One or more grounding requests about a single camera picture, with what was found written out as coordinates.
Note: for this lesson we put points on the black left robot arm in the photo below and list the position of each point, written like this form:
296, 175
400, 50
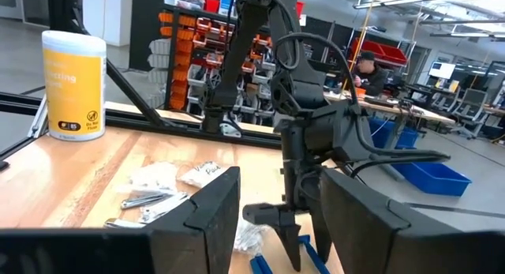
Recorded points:
236, 49

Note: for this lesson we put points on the wooden work desk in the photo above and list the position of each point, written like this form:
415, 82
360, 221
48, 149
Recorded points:
414, 110

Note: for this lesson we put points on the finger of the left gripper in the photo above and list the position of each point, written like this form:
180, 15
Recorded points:
319, 222
290, 238

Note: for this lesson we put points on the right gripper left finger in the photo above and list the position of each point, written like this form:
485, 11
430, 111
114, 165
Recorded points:
205, 234

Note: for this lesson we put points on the black aluminium table frame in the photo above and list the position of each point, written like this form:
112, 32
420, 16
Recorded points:
177, 126

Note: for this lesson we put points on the lit computer monitor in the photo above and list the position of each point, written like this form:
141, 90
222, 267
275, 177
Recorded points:
442, 70

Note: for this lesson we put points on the blue plastic bin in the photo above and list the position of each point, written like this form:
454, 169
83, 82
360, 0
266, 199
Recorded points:
390, 132
432, 178

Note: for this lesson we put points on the shelf with orange bins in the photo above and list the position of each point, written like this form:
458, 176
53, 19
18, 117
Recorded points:
183, 49

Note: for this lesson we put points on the grey office chair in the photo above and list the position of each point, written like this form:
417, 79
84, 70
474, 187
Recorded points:
471, 108

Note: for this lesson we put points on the red storage bins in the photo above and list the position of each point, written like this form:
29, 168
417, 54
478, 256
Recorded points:
380, 53

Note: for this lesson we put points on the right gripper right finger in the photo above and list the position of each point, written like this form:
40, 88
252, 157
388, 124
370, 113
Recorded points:
375, 234

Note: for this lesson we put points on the person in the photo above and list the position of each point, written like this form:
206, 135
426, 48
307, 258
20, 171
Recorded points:
371, 76

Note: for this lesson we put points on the blue disposable razor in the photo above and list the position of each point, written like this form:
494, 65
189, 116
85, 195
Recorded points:
259, 265
309, 248

